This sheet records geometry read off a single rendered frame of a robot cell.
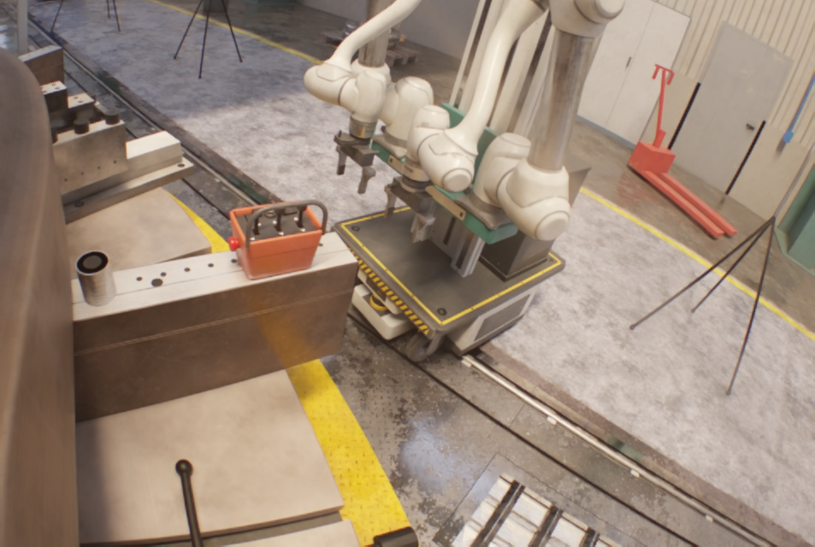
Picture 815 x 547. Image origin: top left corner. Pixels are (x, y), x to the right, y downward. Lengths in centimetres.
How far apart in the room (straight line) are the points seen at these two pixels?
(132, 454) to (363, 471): 75
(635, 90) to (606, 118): 57
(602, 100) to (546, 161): 522
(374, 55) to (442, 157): 72
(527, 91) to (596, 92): 489
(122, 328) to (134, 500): 43
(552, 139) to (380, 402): 112
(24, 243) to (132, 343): 42
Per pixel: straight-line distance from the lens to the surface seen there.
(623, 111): 638
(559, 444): 194
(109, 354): 115
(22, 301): 73
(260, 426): 129
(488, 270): 197
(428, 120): 121
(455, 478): 168
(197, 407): 133
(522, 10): 123
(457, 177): 107
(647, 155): 526
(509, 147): 139
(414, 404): 179
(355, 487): 157
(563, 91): 115
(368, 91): 141
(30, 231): 86
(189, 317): 111
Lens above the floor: 143
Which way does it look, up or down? 34 degrees down
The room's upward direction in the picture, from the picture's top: 17 degrees clockwise
